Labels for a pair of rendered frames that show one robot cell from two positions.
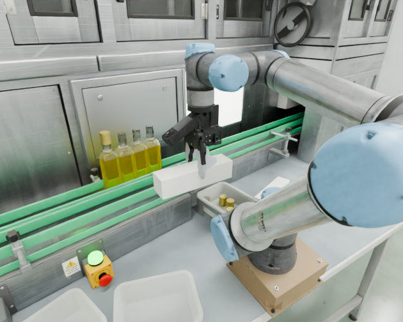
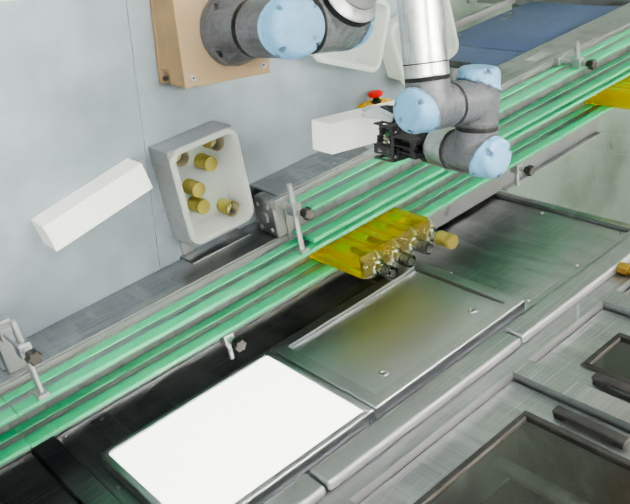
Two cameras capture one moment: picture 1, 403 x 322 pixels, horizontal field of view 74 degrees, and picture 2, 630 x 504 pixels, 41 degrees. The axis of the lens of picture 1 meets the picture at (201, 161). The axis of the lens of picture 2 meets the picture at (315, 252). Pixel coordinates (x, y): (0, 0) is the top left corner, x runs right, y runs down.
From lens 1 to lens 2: 1.76 m
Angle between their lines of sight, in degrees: 70
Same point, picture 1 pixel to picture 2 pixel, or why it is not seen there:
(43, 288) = not seen: hidden behind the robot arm
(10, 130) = (531, 260)
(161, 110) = (359, 351)
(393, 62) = not seen: outside the picture
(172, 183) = not seen: hidden behind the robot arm
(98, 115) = (457, 298)
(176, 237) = (278, 149)
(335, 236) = (48, 45)
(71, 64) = (539, 312)
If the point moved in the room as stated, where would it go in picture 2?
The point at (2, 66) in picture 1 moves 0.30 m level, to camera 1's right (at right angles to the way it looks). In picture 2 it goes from (594, 276) to (528, 242)
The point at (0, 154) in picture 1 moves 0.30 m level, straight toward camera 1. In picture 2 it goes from (518, 244) to (512, 135)
